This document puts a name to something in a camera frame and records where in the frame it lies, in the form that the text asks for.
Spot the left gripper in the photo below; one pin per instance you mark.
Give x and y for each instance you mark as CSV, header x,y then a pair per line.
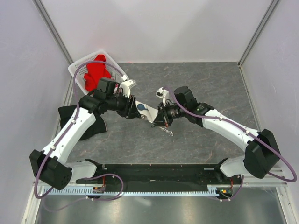
x,y
133,111

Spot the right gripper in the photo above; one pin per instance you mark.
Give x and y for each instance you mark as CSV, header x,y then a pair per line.
x,y
159,121

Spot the blue plastic spoon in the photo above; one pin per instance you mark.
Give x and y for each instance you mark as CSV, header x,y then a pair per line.
x,y
142,107

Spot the white cloth napkin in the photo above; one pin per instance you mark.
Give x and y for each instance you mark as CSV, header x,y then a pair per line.
x,y
149,115

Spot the silver metal fork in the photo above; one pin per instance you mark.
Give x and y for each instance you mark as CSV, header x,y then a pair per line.
x,y
169,132

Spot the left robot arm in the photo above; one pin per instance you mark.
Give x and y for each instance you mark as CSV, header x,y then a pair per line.
x,y
48,165

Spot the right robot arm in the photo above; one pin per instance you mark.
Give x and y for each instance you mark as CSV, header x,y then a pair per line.
x,y
260,149

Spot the red cloth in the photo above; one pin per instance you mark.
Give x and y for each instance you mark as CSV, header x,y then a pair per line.
x,y
95,71

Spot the black cloth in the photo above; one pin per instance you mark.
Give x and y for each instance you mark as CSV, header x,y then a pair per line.
x,y
99,126

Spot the white plastic basket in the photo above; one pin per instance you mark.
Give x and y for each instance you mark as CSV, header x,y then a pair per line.
x,y
117,73

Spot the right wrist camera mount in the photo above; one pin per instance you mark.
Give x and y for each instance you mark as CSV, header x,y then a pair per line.
x,y
162,94

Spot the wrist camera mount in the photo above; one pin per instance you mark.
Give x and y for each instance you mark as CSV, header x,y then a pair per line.
x,y
162,94
126,87

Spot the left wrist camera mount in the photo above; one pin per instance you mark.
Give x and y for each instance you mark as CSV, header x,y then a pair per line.
x,y
126,87

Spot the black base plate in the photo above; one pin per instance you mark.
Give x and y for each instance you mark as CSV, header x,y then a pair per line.
x,y
167,177

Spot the slotted cable duct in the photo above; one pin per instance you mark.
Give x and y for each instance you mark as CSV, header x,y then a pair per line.
x,y
94,191

